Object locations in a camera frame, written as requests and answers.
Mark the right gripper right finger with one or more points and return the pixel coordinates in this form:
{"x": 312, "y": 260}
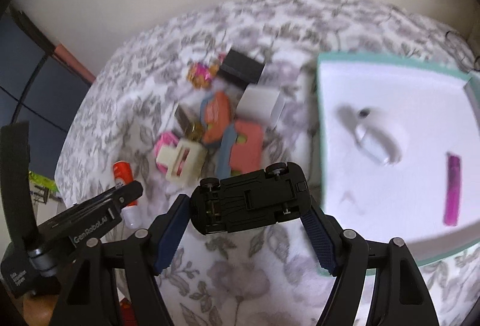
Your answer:
{"x": 400, "y": 295}

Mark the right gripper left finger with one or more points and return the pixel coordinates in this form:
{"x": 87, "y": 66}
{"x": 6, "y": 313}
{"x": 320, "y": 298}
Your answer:
{"x": 90, "y": 296}

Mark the red white glue stick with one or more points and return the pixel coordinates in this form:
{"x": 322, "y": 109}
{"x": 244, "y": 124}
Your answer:
{"x": 123, "y": 175}

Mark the black toy car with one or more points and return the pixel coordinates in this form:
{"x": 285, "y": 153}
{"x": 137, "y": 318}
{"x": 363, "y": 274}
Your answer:
{"x": 249, "y": 201}

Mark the white smart watch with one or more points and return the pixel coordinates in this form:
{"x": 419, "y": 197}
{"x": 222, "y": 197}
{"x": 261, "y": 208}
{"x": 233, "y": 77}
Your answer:
{"x": 376, "y": 133}

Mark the white rectangular box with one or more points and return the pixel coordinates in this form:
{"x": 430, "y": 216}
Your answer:
{"x": 261, "y": 104}

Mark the teal white shallow box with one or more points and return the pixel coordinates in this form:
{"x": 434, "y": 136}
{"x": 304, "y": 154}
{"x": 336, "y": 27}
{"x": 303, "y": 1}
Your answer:
{"x": 439, "y": 108}

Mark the gold patterned lighter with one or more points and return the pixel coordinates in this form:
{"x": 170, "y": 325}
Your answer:
{"x": 189, "y": 123}

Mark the orange pink toy figure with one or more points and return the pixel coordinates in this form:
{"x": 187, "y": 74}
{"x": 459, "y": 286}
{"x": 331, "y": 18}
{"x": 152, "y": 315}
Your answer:
{"x": 201, "y": 75}

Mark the black power adapter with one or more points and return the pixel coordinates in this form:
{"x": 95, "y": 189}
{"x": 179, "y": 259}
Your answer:
{"x": 239, "y": 69}

